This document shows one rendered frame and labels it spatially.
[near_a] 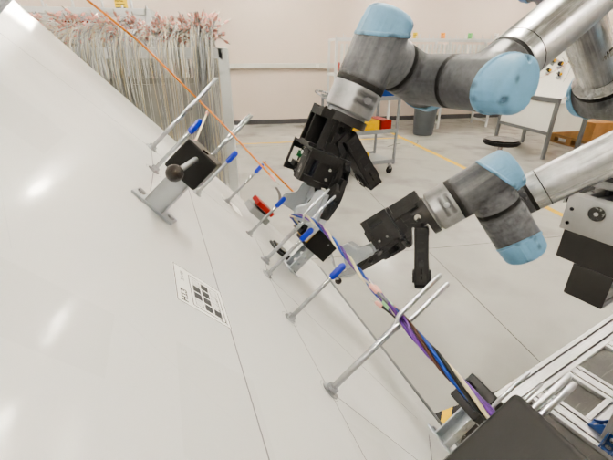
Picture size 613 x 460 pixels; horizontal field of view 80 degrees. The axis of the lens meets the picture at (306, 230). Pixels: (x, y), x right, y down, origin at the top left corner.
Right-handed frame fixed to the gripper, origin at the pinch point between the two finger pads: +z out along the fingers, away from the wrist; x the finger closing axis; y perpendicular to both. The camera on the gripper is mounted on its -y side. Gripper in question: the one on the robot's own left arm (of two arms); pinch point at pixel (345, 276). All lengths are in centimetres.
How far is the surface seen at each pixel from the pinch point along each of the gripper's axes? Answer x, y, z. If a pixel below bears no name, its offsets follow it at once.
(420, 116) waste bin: -682, 150, -80
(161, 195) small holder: 42.4, 17.1, -2.1
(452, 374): 42.4, -7.3, -16.5
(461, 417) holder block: 15.6, -24.5, -8.8
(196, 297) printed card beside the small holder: 48.1, 6.8, -4.8
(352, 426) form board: 41.6, -8.4, -7.0
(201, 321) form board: 50, 5, -6
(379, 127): -407, 115, -12
